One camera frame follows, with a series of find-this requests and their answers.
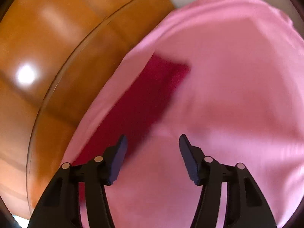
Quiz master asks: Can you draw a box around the pink bed cover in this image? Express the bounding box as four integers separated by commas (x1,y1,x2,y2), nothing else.
62,0,303,227

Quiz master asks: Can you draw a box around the dark red knit garment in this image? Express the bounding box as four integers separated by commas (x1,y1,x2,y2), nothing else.
73,55,190,165

